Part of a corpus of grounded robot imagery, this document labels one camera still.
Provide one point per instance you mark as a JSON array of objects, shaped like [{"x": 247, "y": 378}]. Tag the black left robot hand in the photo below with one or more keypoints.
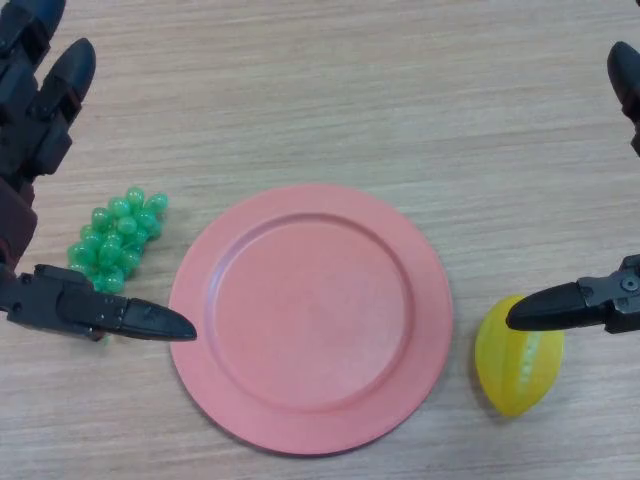
[{"x": 75, "y": 305}]

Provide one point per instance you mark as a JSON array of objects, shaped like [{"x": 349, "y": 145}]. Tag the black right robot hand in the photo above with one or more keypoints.
[{"x": 565, "y": 307}]

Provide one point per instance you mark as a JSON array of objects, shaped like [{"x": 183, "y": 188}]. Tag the green grape bunch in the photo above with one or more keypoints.
[{"x": 115, "y": 235}]

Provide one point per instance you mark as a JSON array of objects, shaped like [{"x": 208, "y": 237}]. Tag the pink round plate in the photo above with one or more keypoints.
[{"x": 310, "y": 320}]

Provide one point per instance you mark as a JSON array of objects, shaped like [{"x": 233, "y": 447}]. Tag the yellow starfruit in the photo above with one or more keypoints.
[{"x": 505, "y": 380}]

